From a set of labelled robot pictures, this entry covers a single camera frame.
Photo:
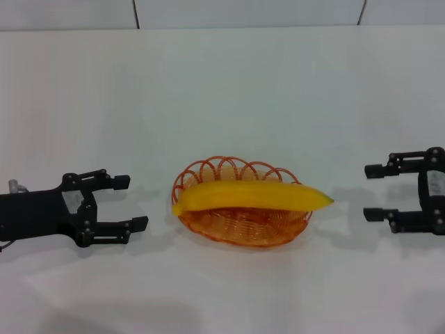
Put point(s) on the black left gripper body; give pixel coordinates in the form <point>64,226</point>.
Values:
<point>34,215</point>

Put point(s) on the yellow banana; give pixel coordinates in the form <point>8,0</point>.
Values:
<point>250,196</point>

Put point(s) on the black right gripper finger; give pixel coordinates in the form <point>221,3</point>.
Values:
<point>379,171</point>
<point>400,221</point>

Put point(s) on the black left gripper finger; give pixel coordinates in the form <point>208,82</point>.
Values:
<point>120,182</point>
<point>121,228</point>

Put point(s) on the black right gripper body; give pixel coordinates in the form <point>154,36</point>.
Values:
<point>436,195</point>

